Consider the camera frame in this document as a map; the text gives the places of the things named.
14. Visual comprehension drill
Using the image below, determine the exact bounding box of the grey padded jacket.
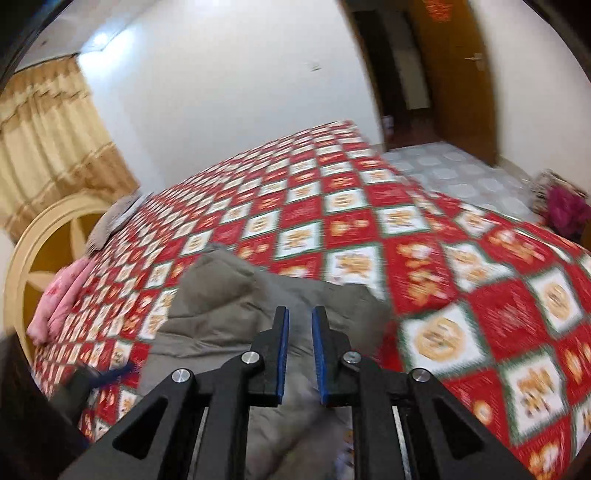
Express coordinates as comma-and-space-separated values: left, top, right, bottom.
138, 246, 392, 479

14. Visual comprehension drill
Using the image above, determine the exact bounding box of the clothes pile on floor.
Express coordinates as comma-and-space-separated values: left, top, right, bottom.
529, 170, 590, 242

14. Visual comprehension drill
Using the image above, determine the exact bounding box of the pink folded blanket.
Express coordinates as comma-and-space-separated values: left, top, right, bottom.
26, 257, 95, 346

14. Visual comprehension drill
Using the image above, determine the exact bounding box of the red patchwork bear quilt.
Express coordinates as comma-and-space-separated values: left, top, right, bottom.
33, 121, 590, 479

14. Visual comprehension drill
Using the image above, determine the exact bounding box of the cream wooden headboard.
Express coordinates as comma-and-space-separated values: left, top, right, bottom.
3, 193, 111, 361

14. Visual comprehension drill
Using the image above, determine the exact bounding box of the striped grey pillow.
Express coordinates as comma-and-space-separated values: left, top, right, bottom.
85, 190, 151, 256

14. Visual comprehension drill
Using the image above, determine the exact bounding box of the beige patterned curtain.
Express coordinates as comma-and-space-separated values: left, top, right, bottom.
0, 56, 138, 242

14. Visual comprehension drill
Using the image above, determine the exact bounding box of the brown wooden door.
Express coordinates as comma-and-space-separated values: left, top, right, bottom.
408, 1, 499, 166

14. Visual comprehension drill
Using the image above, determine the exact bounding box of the red door decoration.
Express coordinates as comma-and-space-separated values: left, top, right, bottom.
423, 0, 454, 23

